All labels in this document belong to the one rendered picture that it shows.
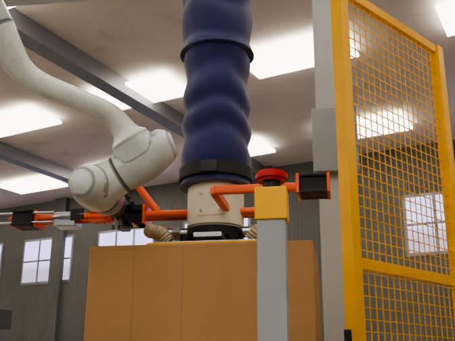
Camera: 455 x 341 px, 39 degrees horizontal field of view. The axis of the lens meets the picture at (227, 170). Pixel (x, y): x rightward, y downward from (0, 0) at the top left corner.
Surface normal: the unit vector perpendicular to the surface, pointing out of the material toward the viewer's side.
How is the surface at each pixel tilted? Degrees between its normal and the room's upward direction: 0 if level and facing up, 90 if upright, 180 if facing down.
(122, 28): 180
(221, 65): 77
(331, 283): 90
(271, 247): 90
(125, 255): 90
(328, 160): 90
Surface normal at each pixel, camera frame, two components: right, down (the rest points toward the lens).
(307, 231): -0.48, -0.26
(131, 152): -0.04, -0.06
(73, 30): 0.00, 0.95
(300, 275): -0.17, -0.30
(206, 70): -0.40, -0.48
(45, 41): 0.88, -0.14
